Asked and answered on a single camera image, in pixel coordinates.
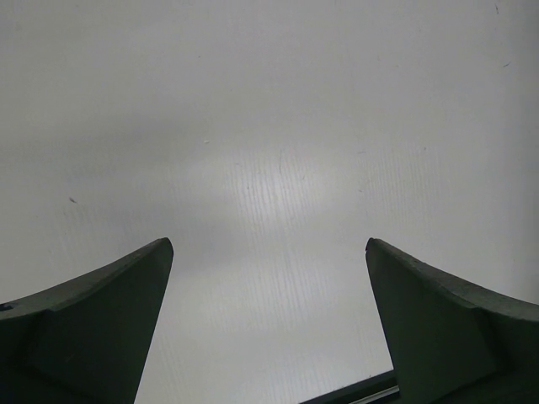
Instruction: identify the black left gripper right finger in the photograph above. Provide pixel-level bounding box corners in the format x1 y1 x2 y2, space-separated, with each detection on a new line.
366 238 538 403

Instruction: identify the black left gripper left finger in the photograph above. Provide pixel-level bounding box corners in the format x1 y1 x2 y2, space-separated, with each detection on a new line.
1 237 173 403

